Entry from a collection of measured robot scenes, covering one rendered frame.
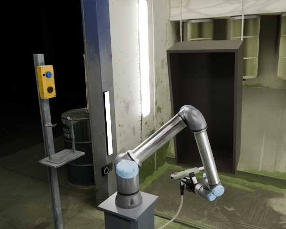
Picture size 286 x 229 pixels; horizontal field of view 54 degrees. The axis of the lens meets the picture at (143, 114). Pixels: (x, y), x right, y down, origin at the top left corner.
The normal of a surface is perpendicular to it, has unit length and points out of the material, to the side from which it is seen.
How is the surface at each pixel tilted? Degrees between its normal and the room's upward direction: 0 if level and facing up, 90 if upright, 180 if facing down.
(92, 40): 90
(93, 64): 90
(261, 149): 57
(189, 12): 90
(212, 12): 90
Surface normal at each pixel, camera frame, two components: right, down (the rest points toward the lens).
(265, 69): -0.52, 0.22
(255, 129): -0.45, -0.34
